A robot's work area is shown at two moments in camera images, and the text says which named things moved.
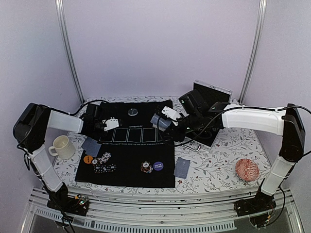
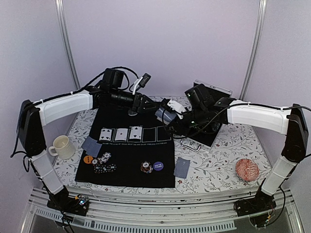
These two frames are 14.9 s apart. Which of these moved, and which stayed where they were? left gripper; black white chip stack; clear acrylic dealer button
Moved: left gripper
Stayed: black white chip stack; clear acrylic dealer button
